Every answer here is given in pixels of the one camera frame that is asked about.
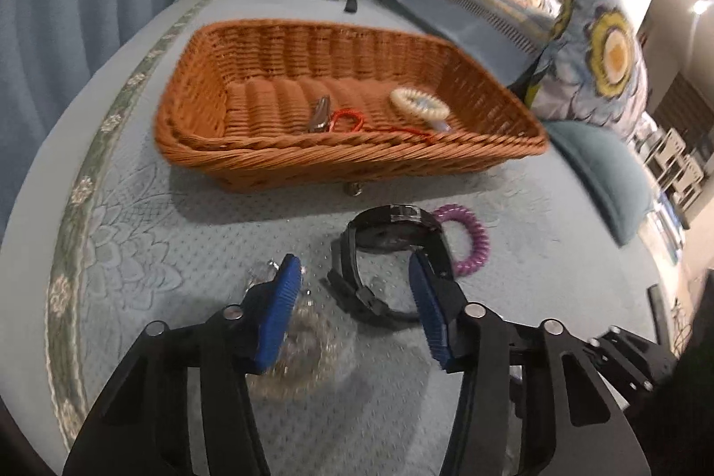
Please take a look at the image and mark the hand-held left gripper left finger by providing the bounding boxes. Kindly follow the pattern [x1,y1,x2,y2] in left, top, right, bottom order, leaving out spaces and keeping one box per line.
[62,254,305,476]

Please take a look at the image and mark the clear bead bracelet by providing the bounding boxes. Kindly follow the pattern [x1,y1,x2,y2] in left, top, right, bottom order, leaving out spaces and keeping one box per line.
[245,258,358,401]

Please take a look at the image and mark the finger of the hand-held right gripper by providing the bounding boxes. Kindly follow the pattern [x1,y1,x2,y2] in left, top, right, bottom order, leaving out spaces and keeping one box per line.
[585,324,679,401]

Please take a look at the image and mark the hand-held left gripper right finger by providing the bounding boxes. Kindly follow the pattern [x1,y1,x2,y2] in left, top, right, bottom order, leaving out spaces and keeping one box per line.
[407,253,655,476]

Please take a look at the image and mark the black wristwatch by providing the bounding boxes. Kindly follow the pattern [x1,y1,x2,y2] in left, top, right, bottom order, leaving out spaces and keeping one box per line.
[326,205,455,326]

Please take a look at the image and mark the striped folded quilt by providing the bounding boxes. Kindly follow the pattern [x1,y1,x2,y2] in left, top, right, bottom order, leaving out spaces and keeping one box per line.
[385,0,564,58]

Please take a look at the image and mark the purple spiral hair tie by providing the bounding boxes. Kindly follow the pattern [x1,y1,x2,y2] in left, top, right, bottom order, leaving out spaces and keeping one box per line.
[432,204,492,279]

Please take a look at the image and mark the cream bead bracelet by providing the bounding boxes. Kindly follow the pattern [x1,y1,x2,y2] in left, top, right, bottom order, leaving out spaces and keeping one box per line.
[389,87,452,131]

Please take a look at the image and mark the brown metal hair clip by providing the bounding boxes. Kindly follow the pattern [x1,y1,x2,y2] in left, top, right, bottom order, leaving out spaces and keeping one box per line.
[308,97,332,134]

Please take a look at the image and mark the teal cushion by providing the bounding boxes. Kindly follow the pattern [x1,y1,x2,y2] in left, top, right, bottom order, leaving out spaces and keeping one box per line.
[544,119,653,247]

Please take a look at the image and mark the floral patterned pillow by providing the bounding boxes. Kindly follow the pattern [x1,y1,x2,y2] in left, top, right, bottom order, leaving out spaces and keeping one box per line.
[527,0,651,142]

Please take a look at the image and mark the light blue quilted bedspread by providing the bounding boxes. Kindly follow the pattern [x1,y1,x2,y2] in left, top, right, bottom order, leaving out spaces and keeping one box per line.
[45,0,682,476]

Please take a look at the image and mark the red string bracelet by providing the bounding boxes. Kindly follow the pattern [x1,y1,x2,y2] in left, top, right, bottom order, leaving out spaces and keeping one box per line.
[326,111,439,146]

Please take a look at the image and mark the brown wicker basket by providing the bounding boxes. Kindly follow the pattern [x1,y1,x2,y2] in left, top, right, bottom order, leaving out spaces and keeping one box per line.
[153,20,550,194]

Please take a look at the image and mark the black slim device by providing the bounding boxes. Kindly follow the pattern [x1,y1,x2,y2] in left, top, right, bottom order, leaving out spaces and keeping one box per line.
[647,285,671,344]

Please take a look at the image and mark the white chairs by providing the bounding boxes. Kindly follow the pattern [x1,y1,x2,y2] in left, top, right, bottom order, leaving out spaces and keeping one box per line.
[646,126,705,216]

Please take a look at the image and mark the blue padded headboard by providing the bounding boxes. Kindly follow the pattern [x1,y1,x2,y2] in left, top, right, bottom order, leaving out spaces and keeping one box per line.
[0,0,203,244]

